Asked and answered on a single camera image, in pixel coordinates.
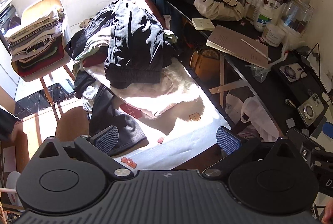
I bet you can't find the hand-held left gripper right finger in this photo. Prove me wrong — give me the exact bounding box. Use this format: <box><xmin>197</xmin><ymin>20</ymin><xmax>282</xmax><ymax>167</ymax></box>
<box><xmin>202</xmin><ymin>126</ymin><xmax>305</xmax><ymax>179</ymax></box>

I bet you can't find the black desk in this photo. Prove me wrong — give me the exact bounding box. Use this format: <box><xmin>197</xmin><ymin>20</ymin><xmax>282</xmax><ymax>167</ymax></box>
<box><xmin>166</xmin><ymin>0</ymin><xmax>333</xmax><ymax>141</ymax></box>

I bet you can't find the small white flat box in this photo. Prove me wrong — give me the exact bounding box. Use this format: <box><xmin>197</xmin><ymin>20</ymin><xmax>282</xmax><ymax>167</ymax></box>
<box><xmin>192</xmin><ymin>17</ymin><xmax>215</xmax><ymax>30</ymax></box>

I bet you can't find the brown patterned handbag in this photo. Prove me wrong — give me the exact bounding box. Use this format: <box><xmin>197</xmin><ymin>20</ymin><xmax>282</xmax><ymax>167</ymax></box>
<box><xmin>189</xmin><ymin>48</ymin><xmax>221</xmax><ymax>81</ymax></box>

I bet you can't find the pile of unfolded clothes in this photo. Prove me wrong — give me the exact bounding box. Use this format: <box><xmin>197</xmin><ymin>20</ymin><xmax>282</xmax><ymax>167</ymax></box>
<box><xmin>64</xmin><ymin>0</ymin><xmax>206</xmax><ymax>157</ymax></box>

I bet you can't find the small silver projector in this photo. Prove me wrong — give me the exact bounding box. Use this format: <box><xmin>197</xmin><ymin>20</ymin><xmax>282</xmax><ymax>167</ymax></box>
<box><xmin>279</xmin><ymin>63</ymin><xmax>309</xmax><ymax>82</ymax></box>

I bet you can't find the white plastic bag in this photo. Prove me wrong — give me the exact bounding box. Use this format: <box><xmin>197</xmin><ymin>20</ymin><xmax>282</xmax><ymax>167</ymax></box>
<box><xmin>226</xmin><ymin>94</ymin><xmax>281</xmax><ymax>141</ymax></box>

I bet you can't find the white drawstring bag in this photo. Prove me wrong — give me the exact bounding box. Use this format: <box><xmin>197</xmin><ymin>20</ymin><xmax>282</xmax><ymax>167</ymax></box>
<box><xmin>193</xmin><ymin>0</ymin><xmax>245</xmax><ymax>21</ymax></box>

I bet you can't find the white pen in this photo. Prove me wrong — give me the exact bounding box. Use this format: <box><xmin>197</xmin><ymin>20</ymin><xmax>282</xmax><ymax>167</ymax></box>
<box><xmin>241</xmin><ymin>39</ymin><xmax>271</xmax><ymax>62</ymax></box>

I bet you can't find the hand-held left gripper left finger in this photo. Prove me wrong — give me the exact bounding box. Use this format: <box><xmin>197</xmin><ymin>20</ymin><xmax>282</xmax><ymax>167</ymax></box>
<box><xmin>30</xmin><ymin>125</ymin><xmax>134</xmax><ymax>180</ymax></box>

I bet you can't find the person's right hand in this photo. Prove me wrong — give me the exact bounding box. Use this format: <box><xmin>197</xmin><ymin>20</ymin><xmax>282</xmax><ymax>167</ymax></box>
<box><xmin>321</xmin><ymin>198</ymin><xmax>333</xmax><ymax>224</ymax></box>

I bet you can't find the white printed bed sheet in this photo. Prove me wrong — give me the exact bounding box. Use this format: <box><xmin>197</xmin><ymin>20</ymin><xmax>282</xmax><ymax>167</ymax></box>
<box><xmin>112</xmin><ymin>57</ymin><xmax>231</xmax><ymax>170</ymax></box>

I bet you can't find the wooden chair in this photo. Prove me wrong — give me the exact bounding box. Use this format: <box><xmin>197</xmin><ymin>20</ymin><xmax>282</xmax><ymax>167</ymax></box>
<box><xmin>12</xmin><ymin>0</ymin><xmax>76</xmax><ymax>107</ymax></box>

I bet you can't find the brown notebook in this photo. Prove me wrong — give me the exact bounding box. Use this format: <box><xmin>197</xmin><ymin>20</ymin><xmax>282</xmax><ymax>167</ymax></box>
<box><xmin>206</xmin><ymin>25</ymin><xmax>271</xmax><ymax>69</ymax></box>

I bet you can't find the white pump lotion bottle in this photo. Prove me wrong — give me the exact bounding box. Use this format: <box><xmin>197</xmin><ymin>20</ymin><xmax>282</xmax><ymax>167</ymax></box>
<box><xmin>253</xmin><ymin>0</ymin><xmax>280</xmax><ymax>32</ymax></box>

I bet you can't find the stack of folded clothes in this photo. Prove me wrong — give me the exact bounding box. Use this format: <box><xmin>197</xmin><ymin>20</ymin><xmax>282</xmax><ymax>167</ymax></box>
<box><xmin>5</xmin><ymin>5</ymin><xmax>65</xmax><ymax>76</ymax></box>

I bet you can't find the white cream jar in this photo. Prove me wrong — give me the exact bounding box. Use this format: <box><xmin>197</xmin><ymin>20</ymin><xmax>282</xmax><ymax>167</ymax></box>
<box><xmin>261</xmin><ymin>24</ymin><xmax>287</xmax><ymax>46</ymax></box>

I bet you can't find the clear acrylic organizer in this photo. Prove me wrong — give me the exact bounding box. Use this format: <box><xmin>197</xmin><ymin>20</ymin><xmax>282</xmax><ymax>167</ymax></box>
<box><xmin>280</xmin><ymin>0</ymin><xmax>314</xmax><ymax>40</ymax></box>

